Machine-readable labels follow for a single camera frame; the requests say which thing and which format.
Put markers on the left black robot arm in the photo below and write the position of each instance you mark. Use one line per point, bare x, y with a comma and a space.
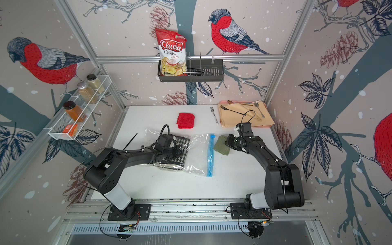
106, 170

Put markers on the pink tray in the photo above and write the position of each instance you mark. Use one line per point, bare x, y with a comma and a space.
225, 102

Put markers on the clear acrylic wall shelf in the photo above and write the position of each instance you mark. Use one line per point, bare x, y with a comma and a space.
55, 131

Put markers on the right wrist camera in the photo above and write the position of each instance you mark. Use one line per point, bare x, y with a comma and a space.
243, 130

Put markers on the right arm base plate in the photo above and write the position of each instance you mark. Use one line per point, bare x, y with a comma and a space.
241, 211

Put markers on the black fork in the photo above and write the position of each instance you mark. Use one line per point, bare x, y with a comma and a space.
226, 109

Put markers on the red Chuba chips bag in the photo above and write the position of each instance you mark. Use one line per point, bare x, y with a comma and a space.
172, 50

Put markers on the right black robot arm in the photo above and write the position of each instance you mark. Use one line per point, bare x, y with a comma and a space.
282, 187

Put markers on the gold spoon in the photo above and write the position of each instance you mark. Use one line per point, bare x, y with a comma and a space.
241, 103

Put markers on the beige spice jar middle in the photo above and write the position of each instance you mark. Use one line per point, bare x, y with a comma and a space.
87, 93

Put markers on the olive green knitted scarf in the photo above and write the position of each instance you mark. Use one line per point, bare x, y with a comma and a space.
221, 147

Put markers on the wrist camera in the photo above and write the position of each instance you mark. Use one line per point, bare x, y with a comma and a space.
165, 140
243, 130

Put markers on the white handled fork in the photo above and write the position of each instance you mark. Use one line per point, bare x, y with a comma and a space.
213, 112

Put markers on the orange spice jar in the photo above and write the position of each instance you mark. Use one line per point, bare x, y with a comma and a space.
74, 111

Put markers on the beige tongs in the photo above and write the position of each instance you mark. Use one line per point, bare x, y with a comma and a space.
252, 114

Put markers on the beige cloth napkin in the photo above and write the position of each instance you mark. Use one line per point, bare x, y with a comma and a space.
231, 119

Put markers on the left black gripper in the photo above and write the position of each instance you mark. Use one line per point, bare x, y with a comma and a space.
176, 149

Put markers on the black white houndstooth scarf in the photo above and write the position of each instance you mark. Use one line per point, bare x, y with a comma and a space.
184, 142

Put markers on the beige spice jar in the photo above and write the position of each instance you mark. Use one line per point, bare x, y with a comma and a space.
95, 83
87, 93

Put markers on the small orange box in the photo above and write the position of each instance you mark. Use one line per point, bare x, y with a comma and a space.
71, 129

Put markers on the black wall basket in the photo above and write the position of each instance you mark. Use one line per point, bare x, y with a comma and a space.
192, 71

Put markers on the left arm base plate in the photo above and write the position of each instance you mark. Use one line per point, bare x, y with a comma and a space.
134, 212

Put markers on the beige spice jar rear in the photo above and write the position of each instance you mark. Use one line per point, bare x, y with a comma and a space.
95, 83

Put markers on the silver spoon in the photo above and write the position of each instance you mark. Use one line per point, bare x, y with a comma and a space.
258, 106

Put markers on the red knitted scarf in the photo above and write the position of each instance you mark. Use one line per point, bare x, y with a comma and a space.
185, 121

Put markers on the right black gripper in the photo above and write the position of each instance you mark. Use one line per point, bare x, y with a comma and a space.
228, 142

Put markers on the clear plastic vacuum bag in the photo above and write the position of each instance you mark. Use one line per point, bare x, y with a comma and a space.
194, 157

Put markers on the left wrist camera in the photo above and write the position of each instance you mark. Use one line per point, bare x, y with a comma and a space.
165, 140

